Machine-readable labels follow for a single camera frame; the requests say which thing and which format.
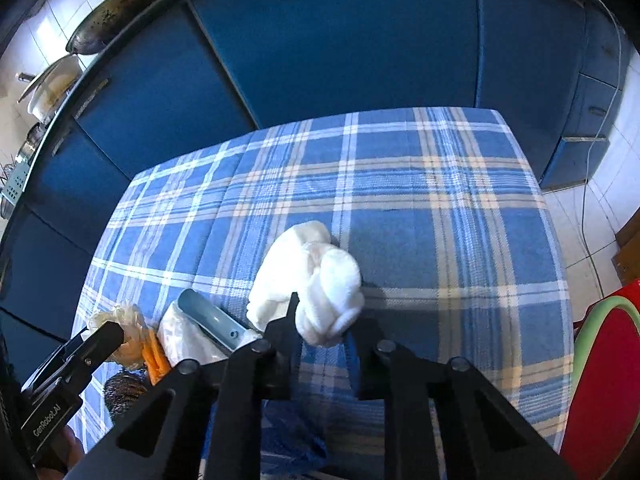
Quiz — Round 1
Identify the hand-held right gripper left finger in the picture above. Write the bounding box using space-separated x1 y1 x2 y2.
62 291 303 480

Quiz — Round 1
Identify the dark metal wok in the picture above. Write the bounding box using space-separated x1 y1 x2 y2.
65 0 168 56

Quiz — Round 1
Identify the orange mesh sponge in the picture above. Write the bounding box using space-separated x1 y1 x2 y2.
141 329 172 385

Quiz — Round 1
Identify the brown wooden furniture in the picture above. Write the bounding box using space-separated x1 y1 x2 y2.
612 219 640 291

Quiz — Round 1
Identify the teal plastic basket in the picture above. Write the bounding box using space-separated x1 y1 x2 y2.
0 160 32 207

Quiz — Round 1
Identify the blue plaid tablecloth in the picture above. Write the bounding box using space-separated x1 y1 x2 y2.
67 106 575 480

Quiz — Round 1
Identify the white cloth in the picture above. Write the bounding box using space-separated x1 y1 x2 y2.
247 220 363 348

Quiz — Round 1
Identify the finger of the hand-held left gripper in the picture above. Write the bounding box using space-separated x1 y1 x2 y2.
61 321 127 397

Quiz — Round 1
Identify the blue kitchen cabinet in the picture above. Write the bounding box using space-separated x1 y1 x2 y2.
0 0 636 376

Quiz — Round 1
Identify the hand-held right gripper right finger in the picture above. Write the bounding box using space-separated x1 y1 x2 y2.
346 316 578 480

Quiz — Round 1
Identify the steel wool scourer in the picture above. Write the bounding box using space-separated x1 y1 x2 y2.
102 371 152 418

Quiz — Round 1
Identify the red stool with green rim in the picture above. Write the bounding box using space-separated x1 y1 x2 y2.
559 294 640 480

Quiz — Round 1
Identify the steel bowl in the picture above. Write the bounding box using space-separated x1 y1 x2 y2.
20 124 47 158

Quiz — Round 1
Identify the white cable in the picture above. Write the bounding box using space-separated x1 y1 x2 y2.
560 0 627 306

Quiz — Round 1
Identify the white plastic bag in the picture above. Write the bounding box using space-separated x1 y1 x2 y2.
157 300 236 368

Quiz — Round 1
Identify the plain red stool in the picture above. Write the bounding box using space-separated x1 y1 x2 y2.
575 279 640 331

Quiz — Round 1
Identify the clear plastic glove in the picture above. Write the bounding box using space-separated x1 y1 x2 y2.
87 301 151 373

